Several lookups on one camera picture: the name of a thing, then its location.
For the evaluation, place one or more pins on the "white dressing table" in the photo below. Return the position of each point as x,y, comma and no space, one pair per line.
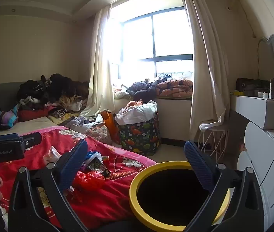
255,135

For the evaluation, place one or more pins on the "green snack wrapper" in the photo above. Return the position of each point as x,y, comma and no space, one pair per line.
98,165

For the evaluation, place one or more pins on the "blue plastic bag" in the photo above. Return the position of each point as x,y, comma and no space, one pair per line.
92,155

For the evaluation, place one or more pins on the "pile of clothes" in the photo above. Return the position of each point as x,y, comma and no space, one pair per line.
59,84

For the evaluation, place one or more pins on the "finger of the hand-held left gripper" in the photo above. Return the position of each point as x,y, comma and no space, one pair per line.
31,141
2,136

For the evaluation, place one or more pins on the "lavender white garment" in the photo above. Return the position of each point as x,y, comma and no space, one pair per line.
83,123

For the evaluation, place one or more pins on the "dark handbag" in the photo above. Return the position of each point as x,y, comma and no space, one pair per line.
250,85

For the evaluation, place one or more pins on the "orange pink garment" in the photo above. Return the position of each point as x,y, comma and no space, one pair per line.
133,104

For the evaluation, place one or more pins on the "cream curtain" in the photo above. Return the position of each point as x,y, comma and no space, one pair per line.
100,72
207,72

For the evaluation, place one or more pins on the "red floral blanket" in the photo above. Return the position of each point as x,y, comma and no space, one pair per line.
108,198

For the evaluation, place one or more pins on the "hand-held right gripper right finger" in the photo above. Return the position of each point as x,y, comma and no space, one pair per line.
197,164

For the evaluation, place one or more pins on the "dinosaur print laundry basket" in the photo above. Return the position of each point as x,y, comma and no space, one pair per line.
139,137

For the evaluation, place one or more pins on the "orange bag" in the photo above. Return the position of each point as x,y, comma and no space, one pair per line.
110,125

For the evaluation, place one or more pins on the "window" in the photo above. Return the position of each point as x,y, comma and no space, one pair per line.
151,41

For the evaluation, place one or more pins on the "beige bed sheet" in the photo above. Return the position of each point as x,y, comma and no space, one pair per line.
25,127

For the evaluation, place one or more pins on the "striped blue purple bag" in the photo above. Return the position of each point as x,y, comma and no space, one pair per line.
6,118

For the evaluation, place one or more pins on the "grey headboard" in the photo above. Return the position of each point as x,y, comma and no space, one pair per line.
1,94

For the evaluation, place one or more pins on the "floral fabric bag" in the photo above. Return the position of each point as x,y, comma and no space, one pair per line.
99,134

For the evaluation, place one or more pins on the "white plastic bag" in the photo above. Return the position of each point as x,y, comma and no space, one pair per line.
52,156

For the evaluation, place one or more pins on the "red snack packet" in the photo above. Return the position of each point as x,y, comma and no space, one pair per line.
106,160

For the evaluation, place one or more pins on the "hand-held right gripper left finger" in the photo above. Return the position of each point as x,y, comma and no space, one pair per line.
72,164

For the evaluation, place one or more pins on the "white pillow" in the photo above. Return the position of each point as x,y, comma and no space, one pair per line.
122,94

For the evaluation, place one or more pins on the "small yellow object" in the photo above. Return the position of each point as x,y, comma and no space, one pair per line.
238,93

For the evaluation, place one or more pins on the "bedding on window sill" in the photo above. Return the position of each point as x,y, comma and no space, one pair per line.
141,89

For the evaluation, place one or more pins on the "red garment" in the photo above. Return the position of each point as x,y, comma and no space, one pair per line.
33,114

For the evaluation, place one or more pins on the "red plastic bag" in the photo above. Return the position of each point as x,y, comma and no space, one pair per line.
88,181

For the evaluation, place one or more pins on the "white cloth bundle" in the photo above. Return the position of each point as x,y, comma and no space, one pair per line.
137,114

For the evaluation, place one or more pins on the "yellow rim black trash bin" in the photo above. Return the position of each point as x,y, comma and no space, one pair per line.
170,193

